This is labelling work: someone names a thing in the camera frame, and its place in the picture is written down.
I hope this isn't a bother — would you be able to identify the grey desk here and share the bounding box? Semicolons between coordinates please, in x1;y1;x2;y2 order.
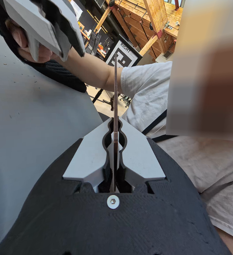
0;10;109;253

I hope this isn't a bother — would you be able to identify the black storage shelving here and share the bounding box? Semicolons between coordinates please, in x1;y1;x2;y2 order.
77;0;119;58

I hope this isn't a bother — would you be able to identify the person's right forearm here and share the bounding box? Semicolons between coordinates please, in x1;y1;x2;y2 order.
53;48;125;94

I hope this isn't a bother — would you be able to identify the black strap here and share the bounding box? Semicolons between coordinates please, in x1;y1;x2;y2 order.
141;109;177;143

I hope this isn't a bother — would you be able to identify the wooden puzzle parts sheet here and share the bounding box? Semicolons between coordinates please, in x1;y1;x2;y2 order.
111;53;120;192

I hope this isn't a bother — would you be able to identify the wooden timber frame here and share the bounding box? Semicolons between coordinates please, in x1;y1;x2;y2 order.
93;0;183;60

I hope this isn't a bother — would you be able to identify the black framed marker sign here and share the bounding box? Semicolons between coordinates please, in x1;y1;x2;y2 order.
104;34;143;68

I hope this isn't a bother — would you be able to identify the black office chair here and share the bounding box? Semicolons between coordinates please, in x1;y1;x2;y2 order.
119;94;132;108

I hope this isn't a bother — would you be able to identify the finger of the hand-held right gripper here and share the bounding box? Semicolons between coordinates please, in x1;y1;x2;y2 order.
46;0;86;60
3;0;66;62

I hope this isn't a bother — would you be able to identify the black quilted cushion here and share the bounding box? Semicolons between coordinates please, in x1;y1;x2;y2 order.
0;4;87;93

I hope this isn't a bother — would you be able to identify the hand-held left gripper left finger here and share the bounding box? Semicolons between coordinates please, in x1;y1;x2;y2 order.
62;118;114;192

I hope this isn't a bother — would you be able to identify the person's right hand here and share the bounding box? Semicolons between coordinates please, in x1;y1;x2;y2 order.
5;19;61;64

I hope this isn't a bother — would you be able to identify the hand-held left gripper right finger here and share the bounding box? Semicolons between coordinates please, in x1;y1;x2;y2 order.
118;117;167;188

